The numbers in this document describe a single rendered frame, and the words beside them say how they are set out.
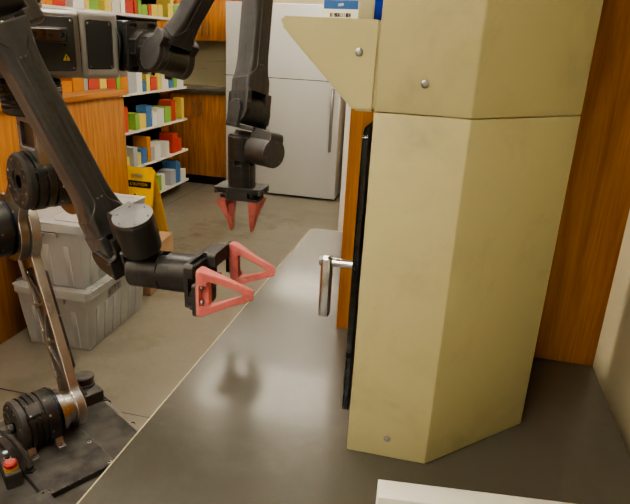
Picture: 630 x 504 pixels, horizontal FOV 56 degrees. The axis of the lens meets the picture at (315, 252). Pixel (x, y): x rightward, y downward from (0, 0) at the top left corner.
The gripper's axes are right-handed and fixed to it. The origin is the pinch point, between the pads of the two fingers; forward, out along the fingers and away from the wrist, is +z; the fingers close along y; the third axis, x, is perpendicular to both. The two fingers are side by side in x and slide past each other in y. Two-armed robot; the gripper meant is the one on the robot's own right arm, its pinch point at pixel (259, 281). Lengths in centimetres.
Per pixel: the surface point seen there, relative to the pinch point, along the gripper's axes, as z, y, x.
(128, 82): -234, 365, -4
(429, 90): 21.5, -4.6, -27.5
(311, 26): 7.8, -4.8, -33.8
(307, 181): -115, 484, 90
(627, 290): 58, 35, 8
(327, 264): 9.7, 0.1, -3.7
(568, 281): 47, 33, 6
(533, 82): 33.1, 2.2, -28.6
